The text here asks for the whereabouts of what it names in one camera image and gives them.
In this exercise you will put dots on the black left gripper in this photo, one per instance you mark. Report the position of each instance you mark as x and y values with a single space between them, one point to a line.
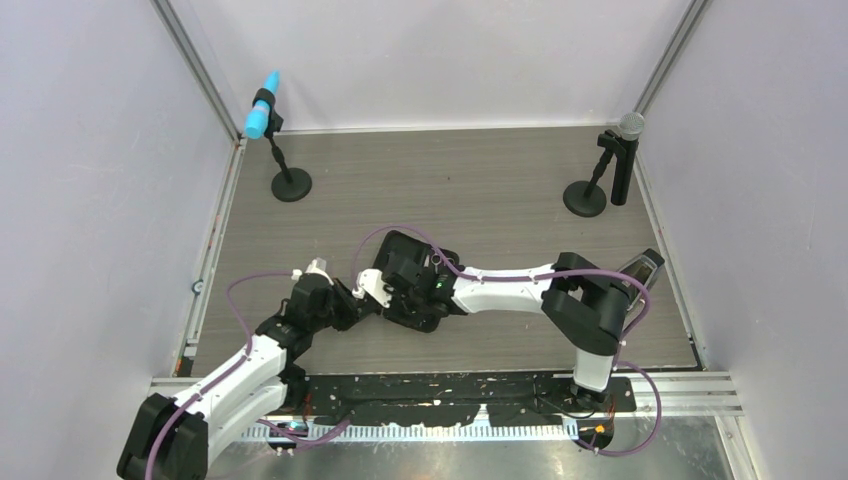
354 309

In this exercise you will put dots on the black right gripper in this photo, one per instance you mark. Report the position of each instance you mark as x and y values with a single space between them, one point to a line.
394 293

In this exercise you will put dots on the black zip tool case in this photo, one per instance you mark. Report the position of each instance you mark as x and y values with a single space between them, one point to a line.
396 242

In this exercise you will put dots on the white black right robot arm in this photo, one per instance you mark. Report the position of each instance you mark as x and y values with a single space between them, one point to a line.
586 304

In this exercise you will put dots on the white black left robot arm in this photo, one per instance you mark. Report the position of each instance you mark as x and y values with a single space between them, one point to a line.
180 436

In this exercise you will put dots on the black left microphone stand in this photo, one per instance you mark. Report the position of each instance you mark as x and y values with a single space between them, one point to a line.
290 184

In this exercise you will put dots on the black microphone stand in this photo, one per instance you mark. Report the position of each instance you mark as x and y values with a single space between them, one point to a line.
290 184
586 198

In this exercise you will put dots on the black right microphone stand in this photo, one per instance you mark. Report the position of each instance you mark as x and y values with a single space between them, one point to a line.
586 198

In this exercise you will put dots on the blue microphone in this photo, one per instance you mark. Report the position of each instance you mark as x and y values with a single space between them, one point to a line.
259 117

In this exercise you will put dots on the clear black box device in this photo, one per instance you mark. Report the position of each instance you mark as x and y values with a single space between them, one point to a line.
644 268

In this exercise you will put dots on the black silver microphone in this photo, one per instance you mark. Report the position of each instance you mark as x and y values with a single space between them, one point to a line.
629 130

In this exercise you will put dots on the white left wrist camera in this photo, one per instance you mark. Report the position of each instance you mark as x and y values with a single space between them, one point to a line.
317 266

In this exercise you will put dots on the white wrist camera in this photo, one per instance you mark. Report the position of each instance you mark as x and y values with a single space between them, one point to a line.
370 284
317 266

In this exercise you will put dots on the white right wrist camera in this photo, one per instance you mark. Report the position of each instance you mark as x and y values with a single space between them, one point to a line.
370 284

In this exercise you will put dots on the black mounting base plate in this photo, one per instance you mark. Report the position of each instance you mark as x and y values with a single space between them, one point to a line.
529 398

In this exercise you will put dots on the aluminium frame rail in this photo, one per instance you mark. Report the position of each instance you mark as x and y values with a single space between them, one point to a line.
665 394

